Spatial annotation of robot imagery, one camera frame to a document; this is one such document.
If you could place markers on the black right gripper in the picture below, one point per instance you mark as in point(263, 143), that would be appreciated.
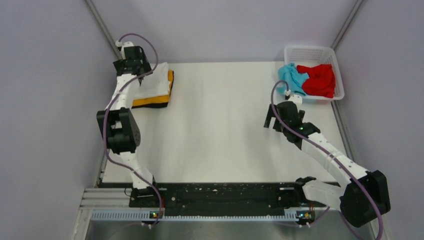
point(269, 117)

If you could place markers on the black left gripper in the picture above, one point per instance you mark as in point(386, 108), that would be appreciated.
point(144, 62)

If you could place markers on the white t-shirt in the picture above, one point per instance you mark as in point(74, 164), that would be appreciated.
point(156, 84)

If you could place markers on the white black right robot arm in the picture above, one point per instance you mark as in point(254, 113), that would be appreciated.
point(360, 195)

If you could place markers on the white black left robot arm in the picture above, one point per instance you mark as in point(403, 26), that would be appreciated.
point(119, 130)

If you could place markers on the teal t-shirt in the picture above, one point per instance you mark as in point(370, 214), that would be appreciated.
point(291, 79)

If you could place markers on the red t-shirt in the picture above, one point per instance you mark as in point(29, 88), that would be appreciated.
point(321, 82)

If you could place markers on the folded yellow t-shirt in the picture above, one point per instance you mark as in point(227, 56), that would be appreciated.
point(171, 78)

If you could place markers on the folded black t-shirt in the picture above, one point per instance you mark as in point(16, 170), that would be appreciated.
point(156, 102)

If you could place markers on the white plastic laundry basket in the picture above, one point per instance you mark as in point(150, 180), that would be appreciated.
point(311, 56)

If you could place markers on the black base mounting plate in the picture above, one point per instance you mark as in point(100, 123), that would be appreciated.
point(222, 211)

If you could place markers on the aluminium front rail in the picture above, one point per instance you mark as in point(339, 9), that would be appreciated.
point(195, 196)

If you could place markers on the white cable duct strip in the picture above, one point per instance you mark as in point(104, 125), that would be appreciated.
point(149, 216)

